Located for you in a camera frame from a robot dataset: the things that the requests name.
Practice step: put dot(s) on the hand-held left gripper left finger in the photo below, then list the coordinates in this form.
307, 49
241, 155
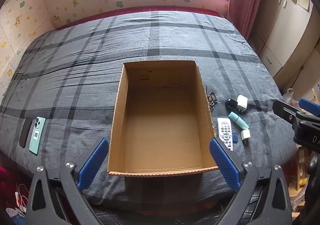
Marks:
92, 162

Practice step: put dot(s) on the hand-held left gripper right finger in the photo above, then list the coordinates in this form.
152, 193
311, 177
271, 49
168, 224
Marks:
225, 165

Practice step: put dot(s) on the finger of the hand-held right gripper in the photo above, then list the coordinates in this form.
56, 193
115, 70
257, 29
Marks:
285, 112
310, 107

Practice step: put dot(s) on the white remote control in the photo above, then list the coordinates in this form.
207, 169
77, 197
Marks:
225, 132

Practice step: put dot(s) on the small white charger plug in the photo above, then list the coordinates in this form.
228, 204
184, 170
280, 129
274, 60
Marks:
245, 135

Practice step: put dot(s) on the large white charger plug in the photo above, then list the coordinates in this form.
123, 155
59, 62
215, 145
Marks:
242, 102

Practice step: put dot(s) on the teal cosmetic bottle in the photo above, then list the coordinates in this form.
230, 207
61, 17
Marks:
237, 120

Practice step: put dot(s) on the small black container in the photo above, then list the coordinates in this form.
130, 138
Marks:
231, 104

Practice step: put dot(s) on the cardboard box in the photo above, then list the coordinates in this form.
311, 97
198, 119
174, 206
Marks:
160, 115

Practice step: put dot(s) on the white plastic bag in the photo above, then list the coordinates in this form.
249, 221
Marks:
288, 96

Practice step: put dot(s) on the mint green smartphone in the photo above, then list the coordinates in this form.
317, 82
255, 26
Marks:
37, 137

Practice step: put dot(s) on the dark smartphone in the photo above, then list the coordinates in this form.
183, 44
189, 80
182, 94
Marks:
25, 132

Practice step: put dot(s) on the beige wardrobe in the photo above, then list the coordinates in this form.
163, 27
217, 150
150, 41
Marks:
282, 29

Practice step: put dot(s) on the red cloth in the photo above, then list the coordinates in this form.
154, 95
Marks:
10, 185

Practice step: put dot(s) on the grey plaid blanket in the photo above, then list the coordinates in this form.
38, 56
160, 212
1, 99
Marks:
75, 64

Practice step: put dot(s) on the red bed sheet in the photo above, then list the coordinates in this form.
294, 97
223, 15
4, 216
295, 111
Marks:
140, 11

